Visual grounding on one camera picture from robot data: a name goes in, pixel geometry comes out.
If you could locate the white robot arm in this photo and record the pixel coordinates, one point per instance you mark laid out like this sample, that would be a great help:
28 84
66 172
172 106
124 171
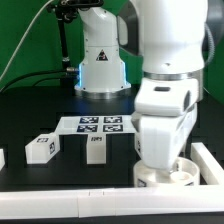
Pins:
168 35

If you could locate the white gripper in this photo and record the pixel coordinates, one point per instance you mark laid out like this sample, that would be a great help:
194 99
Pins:
162 138

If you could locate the black camera stand pole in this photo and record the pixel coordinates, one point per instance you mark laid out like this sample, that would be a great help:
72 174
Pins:
66 11

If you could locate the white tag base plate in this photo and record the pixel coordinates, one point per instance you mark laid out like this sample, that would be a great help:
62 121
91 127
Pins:
95 124

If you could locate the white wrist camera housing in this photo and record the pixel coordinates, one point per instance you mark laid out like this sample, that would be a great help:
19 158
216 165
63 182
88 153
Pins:
166 98

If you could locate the white U-shaped wall fence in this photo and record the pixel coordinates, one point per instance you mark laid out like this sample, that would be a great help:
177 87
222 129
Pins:
122 202

